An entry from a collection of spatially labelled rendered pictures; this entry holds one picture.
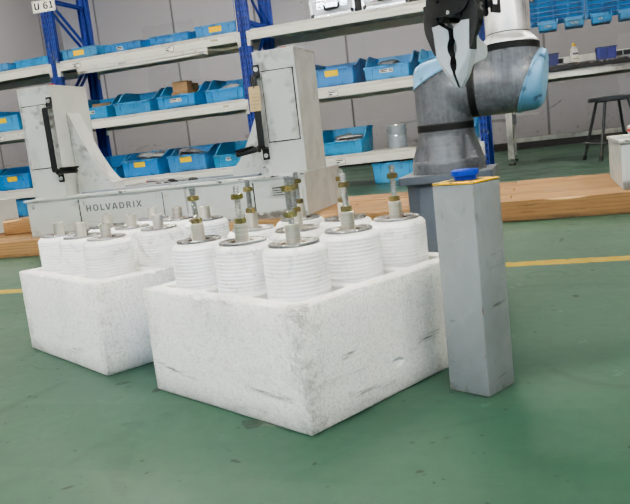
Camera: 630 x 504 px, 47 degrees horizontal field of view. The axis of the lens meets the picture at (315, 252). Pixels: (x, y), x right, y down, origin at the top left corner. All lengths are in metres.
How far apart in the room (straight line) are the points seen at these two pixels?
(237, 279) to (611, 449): 0.56
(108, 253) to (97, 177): 2.31
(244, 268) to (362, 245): 0.18
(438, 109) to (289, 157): 1.75
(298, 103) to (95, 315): 1.93
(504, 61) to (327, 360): 0.73
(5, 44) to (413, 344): 9.63
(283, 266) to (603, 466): 0.47
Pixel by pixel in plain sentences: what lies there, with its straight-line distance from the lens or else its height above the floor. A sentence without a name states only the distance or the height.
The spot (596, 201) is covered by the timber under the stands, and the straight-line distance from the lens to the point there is 2.89.
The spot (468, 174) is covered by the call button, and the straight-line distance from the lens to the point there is 1.05.
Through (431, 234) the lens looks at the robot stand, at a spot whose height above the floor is 0.18.
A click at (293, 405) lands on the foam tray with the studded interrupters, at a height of 0.04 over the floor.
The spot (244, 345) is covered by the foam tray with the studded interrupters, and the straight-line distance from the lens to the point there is 1.06.
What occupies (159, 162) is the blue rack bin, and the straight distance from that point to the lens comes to 6.45.
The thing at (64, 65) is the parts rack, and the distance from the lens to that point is 6.86.
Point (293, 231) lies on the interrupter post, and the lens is 1.04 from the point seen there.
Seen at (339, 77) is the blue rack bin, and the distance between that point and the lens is 5.81.
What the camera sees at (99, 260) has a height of 0.21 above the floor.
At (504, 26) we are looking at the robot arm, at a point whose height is 0.57.
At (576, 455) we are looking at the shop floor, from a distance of 0.93.
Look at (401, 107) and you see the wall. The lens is 9.44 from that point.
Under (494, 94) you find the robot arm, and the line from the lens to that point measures 1.47.
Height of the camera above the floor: 0.40
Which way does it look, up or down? 9 degrees down
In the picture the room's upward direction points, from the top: 7 degrees counter-clockwise
